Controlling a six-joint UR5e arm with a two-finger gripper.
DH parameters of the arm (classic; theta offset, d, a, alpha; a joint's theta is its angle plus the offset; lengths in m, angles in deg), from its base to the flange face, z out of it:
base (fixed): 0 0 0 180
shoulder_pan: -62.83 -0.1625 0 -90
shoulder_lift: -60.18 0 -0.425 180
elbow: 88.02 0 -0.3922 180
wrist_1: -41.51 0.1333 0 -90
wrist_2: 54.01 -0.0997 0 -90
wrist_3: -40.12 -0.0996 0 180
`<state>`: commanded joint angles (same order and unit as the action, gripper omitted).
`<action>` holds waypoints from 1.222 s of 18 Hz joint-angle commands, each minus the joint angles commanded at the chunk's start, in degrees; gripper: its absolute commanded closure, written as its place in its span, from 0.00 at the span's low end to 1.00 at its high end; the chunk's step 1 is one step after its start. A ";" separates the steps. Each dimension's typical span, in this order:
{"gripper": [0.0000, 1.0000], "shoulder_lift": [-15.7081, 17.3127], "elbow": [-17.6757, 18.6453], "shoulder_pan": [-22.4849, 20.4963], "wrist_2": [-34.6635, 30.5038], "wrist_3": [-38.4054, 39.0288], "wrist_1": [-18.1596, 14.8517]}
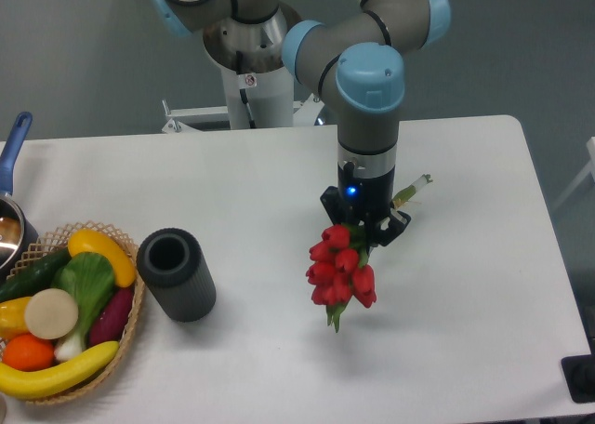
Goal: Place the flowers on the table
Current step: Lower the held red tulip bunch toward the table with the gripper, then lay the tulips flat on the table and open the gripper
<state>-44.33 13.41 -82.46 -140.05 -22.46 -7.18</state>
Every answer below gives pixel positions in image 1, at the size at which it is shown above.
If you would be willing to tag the red tulip bouquet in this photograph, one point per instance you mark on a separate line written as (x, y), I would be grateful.
(340, 270)

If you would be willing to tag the black device at table edge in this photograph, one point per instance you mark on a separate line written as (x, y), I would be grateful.
(579, 376)

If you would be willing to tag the orange fruit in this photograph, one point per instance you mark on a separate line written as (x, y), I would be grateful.
(28, 353)

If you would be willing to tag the purple sweet potato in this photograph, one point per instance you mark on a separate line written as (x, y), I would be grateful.
(110, 324)

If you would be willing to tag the white frame at right edge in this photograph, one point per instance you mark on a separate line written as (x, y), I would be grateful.
(578, 181)

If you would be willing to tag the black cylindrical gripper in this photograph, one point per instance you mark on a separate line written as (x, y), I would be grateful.
(360, 199)

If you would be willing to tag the woven wicker basket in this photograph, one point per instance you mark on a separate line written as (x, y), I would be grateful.
(57, 239)

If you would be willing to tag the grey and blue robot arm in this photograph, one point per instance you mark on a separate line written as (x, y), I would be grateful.
(354, 68)

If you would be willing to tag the yellow banana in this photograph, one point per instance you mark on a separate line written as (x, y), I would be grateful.
(59, 378)

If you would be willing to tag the dark grey ribbed vase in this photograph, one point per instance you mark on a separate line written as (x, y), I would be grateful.
(172, 265)

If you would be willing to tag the green cucumber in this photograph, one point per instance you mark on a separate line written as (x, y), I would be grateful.
(36, 276)

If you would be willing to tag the blue handled saucepan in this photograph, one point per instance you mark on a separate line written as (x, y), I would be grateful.
(17, 233)

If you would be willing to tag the yellow bell pepper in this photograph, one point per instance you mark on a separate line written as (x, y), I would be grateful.
(12, 320)

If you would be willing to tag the green bok choy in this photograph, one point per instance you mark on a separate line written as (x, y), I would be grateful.
(89, 279)

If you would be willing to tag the beige round disc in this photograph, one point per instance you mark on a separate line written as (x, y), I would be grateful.
(51, 313)

